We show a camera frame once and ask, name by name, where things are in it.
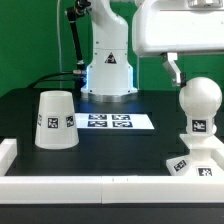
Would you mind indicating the white front border wall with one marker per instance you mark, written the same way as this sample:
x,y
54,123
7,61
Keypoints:
x,y
108,190

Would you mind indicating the white lamp bulb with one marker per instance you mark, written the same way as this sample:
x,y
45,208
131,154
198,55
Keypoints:
x,y
200,99

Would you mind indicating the white lamp shade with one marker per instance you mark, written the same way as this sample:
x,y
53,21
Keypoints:
x,y
56,124

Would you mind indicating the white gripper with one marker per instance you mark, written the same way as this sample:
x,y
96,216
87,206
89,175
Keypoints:
x,y
169,27

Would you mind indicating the white marker sheet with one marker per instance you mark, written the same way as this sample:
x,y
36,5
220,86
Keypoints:
x,y
113,121

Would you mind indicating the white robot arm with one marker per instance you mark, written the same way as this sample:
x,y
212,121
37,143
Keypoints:
x,y
109,75

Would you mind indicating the white border wall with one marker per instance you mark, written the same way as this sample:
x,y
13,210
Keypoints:
x,y
108,190
8,152

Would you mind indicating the white left border wall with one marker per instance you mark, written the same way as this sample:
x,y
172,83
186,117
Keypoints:
x,y
8,152

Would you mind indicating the white lamp base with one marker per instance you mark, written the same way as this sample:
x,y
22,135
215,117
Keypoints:
x,y
205,157

